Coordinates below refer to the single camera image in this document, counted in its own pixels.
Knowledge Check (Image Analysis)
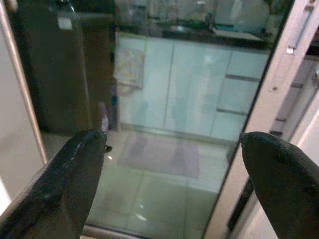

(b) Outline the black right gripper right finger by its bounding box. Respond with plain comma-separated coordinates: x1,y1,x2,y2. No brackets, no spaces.
239,131,319,239

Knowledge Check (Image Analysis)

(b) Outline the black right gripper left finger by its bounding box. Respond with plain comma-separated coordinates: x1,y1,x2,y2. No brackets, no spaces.
0,130,108,239

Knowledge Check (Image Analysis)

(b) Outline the grey fridge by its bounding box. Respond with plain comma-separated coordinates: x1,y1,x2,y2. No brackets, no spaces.
7,0,297,239

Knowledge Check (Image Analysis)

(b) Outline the long steel tube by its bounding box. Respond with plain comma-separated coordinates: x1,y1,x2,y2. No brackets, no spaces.
0,0,48,165

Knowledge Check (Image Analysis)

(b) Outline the short steel bar handle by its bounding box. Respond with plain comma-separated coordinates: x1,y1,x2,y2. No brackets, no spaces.
286,4,314,54

